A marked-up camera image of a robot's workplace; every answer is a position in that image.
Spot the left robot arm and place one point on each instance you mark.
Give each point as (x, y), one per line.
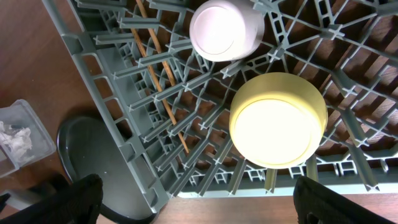
(23, 198)

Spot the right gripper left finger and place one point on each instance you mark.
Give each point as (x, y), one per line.
(79, 202)

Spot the clear plastic waste bin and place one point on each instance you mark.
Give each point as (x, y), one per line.
(21, 113)

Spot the white napkin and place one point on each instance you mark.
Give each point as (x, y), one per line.
(17, 139)

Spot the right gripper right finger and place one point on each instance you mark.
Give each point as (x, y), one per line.
(315, 203)

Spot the round black serving tray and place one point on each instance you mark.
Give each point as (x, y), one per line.
(85, 147)

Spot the wooden chopstick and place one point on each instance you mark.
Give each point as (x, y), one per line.
(158, 86)
(156, 44)

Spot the grey plastic dishwasher rack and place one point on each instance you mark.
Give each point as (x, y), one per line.
(347, 49)

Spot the pink plastic cup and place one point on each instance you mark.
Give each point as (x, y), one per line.
(226, 30)

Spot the yellow plastic bowl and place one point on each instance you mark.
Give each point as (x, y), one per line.
(277, 120)

